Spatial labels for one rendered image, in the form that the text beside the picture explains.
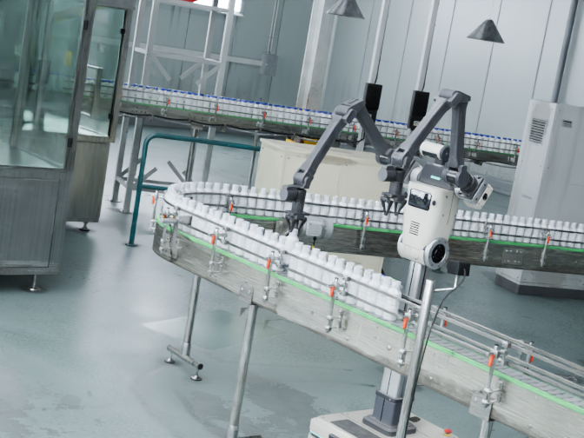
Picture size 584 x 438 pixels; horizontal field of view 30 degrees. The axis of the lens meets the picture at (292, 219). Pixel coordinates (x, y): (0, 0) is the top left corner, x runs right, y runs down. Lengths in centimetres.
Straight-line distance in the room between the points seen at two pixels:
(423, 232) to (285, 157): 389
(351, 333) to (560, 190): 642
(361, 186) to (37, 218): 290
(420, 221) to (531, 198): 564
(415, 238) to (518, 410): 142
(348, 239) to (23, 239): 236
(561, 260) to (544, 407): 367
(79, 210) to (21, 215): 246
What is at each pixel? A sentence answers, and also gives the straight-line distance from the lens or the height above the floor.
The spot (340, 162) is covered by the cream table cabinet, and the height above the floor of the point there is 113.
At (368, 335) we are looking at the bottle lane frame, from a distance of 461.
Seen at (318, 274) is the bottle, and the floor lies 107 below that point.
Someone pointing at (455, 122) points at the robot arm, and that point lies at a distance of 498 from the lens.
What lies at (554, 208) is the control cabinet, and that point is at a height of 89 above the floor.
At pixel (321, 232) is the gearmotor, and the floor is 96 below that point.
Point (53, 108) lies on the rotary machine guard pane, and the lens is 775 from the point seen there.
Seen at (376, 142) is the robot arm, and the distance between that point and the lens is 526.
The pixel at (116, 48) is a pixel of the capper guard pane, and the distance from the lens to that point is 1011.
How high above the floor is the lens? 208
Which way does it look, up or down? 9 degrees down
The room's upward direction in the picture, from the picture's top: 10 degrees clockwise
